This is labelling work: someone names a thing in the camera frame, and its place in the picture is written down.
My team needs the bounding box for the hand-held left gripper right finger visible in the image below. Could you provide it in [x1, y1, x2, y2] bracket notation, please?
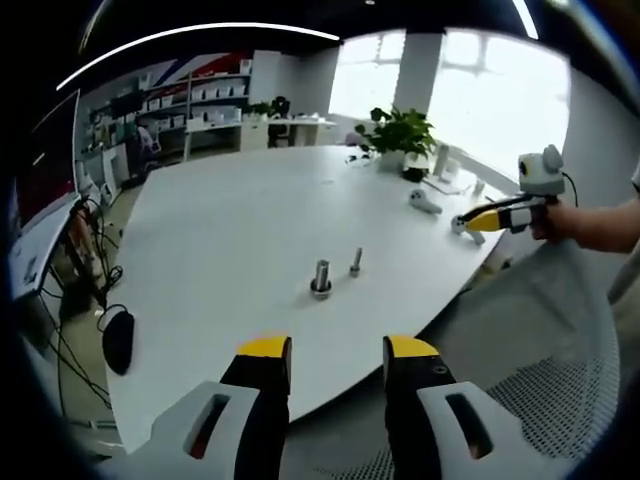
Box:
[382, 334, 547, 480]

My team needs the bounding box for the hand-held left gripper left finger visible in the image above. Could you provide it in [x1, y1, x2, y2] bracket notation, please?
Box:
[124, 334, 294, 480]

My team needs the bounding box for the large threaded metal stud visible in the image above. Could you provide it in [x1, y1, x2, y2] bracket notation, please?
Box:
[309, 258, 334, 300]

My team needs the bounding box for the person's right hand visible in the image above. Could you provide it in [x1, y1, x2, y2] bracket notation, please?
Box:
[531, 201, 577, 245]

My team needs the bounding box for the white handheld controller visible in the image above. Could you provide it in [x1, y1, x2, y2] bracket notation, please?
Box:
[451, 213, 487, 247]
[408, 189, 444, 215]

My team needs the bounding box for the white plant pot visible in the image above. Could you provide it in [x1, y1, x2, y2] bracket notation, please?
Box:
[379, 149, 407, 174]

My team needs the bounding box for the green potted plant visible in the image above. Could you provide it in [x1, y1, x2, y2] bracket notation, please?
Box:
[355, 106, 438, 156]

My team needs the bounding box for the white mesh office chair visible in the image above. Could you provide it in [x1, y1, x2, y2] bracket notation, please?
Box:
[314, 239, 622, 480]

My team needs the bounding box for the black oval object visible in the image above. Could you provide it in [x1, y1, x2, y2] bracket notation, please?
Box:
[102, 310, 136, 376]

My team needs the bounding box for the straight ceiling light strip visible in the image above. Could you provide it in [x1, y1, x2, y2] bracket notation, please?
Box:
[512, 0, 540, 41]

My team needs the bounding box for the white background desk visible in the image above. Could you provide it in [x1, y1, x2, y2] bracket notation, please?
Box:
[184, 116, 337, 157]

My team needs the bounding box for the white side desk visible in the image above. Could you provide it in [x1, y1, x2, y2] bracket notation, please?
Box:
[9, 196, 85, 302]

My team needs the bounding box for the shelving unit with white bins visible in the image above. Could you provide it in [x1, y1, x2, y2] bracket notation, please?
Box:
[89, 59, 252, 137]

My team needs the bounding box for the dark red screen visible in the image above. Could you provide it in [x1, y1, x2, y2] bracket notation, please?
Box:
[19, 89, 82, 212]

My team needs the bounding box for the curved ceiling light strip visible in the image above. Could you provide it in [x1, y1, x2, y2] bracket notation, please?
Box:
[56, 22, 342, 92]

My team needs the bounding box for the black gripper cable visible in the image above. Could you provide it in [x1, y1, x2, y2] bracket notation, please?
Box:
[561, 171, 580, 207]

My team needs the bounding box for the bundle of black cables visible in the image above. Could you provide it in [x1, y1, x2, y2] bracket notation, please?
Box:
[47, 197, 126, 411]

